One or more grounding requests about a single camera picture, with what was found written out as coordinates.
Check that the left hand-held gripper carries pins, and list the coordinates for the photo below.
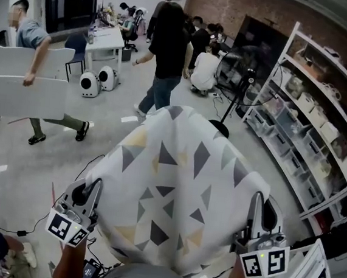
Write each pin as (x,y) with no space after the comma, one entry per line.
(65,229)

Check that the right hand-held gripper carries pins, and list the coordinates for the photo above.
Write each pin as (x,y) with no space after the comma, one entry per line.
(265,261)

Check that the white triangle-patterned cloth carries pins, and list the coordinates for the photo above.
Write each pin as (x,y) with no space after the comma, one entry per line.
(176,172)

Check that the person's left forearm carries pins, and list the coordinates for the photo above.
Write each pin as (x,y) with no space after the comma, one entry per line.
(70,263)

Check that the red floor tape strip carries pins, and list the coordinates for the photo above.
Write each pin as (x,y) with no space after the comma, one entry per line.
(53,192)
(18,120)

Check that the black belt device with screen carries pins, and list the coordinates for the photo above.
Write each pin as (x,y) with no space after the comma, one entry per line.
(90,272)

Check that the white capsule pet carrier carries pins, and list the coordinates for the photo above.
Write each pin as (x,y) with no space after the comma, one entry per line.
(89,84)
(108,78)

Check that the white flat board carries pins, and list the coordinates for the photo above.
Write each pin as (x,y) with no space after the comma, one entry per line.
(24,98)
(10,57)

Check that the black floor fan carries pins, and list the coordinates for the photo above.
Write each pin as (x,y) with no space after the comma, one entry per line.
(250,78)

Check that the black waste bin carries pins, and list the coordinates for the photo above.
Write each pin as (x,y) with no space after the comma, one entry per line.
(126,54)

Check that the blue chair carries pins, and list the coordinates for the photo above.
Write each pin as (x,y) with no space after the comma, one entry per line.
(77,46)

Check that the white desk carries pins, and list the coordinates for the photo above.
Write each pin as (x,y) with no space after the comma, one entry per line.
(106,38)

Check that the clear water bottle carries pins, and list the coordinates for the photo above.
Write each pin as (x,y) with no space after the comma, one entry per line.
(92,35)

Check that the black office chair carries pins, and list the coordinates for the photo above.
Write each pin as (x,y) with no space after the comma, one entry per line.
(131,39)

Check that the white shelving rack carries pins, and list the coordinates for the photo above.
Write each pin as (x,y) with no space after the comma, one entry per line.
(289,39)

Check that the large black screen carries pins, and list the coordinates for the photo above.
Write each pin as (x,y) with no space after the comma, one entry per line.
(254,33)

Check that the black double door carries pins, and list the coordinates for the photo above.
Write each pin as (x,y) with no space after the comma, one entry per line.
(73,3)

